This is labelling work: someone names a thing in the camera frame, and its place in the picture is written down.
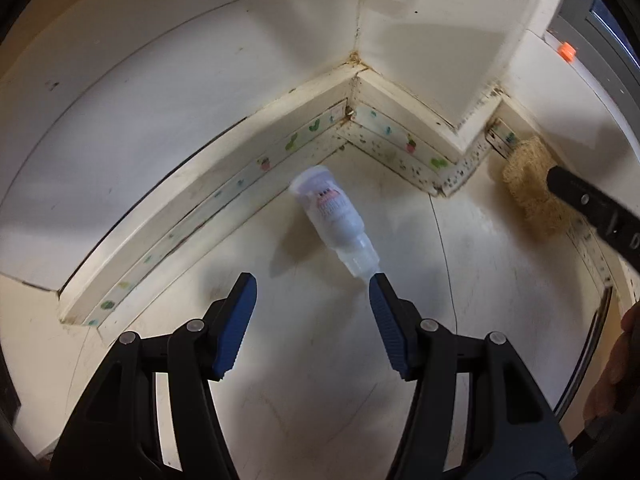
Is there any patterned sealing tape strip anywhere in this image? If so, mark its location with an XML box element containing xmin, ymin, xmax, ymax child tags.
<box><xmin>82</xmin><ymin>102</ymin><xmax>351</xmax><ymax>328</ymax></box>
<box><xmin>350</xmin><ymin>105</ymin><xmax>451</xmax><ymax>183</ymax></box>
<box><xmin>486</xmin><ymin>117</ymin><xmax>521</xmax><ymax>156</ymax></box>

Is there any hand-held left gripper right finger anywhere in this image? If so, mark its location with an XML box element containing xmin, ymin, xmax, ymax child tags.
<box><xmin>368</xmin><ymin>271</ymin><xmax>579</xmax><ymax>480</ymax></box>

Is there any natural loofah scrubber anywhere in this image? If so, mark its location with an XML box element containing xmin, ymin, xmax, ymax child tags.
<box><xmin>501</xmin><ymin>135</ymin><xmax>583</xmax><ymax>240</ymax></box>

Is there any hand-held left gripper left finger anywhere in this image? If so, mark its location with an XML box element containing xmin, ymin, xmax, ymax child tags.
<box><xmin>49</xmin><ymin>272</ymin><xmax>258</xmax><ymax>480</ymax></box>

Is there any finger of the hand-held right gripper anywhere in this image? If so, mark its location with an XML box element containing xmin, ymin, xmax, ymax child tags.
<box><xmin>546</xmin><ymin>165</ymin><xmax>640</xmax><ymax>264</ymax></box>

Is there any dark window frame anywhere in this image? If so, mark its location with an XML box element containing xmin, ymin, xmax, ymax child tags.
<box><xmin>545</xmin><ymin>0</ymin><xmax>640</xmax><ymax>131</ymax></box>

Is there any small white plastic bottle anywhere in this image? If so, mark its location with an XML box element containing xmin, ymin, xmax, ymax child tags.
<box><xmin>289</xmin><ymin>164</ymin><xmax>382</xmax><ymax>279</ymax></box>

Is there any person's right hand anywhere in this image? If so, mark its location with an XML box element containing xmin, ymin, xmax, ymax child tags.
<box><xmin>581</xmin><ymin>299</ymin><xmax>640</xmax><ymax>424</ymax></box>

